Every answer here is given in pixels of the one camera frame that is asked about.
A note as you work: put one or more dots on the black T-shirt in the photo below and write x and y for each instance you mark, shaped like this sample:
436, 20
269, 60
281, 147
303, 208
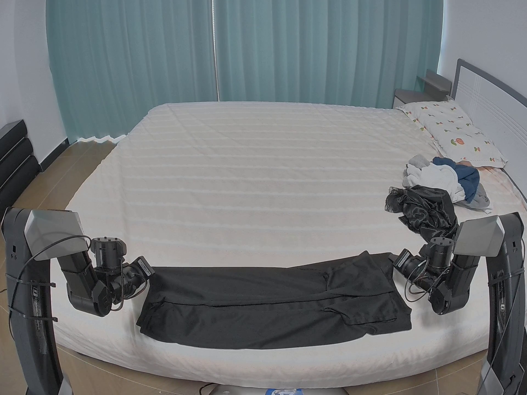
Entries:
267, 303

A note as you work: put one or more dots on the bed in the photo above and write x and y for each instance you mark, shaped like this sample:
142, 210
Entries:
247, 171

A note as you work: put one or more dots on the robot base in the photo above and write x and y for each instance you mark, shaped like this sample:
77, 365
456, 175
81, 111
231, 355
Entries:
284, 392

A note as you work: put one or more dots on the blue-green curtain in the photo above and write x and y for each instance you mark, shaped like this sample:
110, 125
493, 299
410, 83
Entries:
131, 52
329, 39

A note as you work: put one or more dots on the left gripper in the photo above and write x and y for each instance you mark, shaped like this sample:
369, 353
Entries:
138, 276

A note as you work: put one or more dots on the grey bedside table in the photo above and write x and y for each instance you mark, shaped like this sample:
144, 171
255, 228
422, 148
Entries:
436, 82

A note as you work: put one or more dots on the black chest of drawers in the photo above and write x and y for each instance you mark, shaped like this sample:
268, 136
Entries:
16, 159

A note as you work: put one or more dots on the black shiny garment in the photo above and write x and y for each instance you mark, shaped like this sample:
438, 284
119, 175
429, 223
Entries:
428, 212

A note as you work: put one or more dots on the white printed pillow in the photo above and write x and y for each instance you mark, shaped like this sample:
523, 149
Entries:
453, 132

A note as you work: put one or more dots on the pile of clothes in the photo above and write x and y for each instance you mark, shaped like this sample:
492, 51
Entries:
436, 177

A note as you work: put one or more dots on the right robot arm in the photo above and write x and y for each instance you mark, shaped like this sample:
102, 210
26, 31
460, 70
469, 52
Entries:
477, 237

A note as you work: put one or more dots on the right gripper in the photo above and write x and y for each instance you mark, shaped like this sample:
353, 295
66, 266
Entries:
405, 263

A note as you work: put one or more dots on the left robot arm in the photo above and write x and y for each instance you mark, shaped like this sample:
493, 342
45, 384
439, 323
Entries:
45, 237

